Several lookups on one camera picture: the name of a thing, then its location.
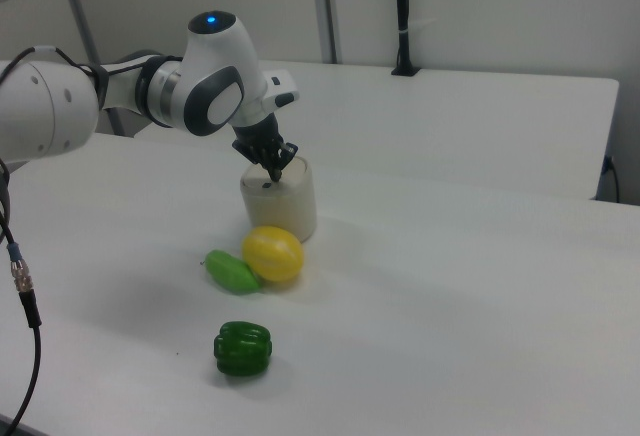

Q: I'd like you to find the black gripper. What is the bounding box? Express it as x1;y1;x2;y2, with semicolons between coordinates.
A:
231;114;301;182

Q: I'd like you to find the cream garbage bin lid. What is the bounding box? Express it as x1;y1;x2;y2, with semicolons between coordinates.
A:
240;155;313;197

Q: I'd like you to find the cream plastic garbage bin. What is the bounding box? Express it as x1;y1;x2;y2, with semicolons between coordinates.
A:
239;169;319;244

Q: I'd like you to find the yellow toy melon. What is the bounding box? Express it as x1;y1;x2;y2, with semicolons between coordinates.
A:
241;225;305;285

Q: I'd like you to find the light green toy fruit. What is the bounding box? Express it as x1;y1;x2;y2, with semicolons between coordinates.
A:
201;249;262;296

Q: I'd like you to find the white table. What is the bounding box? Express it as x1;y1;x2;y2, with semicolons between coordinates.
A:
133;59;621;203

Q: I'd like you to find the dark green toy bell pepper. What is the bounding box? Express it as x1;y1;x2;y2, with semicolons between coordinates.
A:
213;320;274;378

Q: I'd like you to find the grey partition post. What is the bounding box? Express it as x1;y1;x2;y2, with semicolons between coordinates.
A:
308;0;345;65
58;0;126;137

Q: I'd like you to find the black pole with cable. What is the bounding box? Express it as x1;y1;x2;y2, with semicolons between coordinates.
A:
390;0;422;78

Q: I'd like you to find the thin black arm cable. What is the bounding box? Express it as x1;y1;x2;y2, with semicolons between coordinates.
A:
0;44;151;107

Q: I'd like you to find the black cable with metal connector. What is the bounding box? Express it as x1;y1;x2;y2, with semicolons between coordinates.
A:
0;156;45;430

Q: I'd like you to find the black wall cable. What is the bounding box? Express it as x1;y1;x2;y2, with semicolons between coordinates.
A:
601;154;622;204

